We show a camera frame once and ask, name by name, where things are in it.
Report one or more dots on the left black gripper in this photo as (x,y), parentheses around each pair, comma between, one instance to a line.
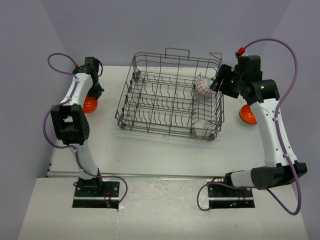
(97,94)

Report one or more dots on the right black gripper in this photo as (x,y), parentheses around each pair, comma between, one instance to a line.
(225,73)

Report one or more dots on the large orange bowl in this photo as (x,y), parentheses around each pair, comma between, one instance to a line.
(89,105)

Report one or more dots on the small orange bowl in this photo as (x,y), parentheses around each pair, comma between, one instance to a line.
(247,116)

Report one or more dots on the grey wire dish rack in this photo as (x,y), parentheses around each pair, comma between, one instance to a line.
(159,95)

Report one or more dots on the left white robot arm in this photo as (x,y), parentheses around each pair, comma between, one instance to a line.
(72,128)

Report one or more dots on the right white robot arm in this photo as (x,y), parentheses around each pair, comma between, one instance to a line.
(262,96)

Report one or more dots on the red patterned white bowl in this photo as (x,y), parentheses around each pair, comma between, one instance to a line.
(202,85)

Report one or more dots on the small white bowl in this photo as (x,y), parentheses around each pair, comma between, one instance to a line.
(202,128)

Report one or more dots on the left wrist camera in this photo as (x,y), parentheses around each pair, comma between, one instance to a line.
(92,62)

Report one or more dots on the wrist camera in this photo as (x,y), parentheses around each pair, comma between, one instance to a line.
(250,65)
(92,62)

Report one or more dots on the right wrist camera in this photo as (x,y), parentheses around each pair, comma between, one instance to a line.
(250,65)

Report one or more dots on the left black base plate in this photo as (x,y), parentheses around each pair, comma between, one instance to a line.
(108,190)

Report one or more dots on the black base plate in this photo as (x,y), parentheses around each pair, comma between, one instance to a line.
(219,192)
(108,190)

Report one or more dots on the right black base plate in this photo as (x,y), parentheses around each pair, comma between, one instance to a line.
(219,192)

